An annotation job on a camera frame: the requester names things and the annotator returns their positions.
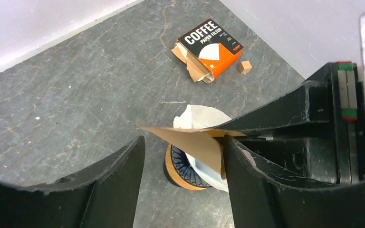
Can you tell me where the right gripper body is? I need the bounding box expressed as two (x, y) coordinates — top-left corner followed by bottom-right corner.
(308, 61), (365, 184)

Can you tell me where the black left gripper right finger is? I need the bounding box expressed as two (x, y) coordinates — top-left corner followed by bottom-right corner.
(222, 135), (365, 228)

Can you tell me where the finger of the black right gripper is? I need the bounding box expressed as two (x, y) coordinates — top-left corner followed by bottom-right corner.
(239, 137), (337, 184)
(216, 81), (330, 132)

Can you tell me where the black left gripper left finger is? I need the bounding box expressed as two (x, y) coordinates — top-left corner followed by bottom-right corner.
(0, 136), (145, 228)

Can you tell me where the light wooden ring holder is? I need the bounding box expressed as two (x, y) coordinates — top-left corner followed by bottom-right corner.
(163, 144), (206, 190)

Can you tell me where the brown paper coffee filter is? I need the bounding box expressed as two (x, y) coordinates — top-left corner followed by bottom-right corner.
(143, 127), (245, 179)

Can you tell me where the blue ribbed plastic dripper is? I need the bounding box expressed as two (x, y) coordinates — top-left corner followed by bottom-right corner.
(170, 145), (211, 190)

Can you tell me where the orange black coffee filter box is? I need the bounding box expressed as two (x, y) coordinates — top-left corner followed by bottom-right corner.
(171, 18), (244, 84)

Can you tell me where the small wooden cube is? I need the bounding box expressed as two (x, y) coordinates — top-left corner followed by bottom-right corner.
(238, 60), (252, 74)

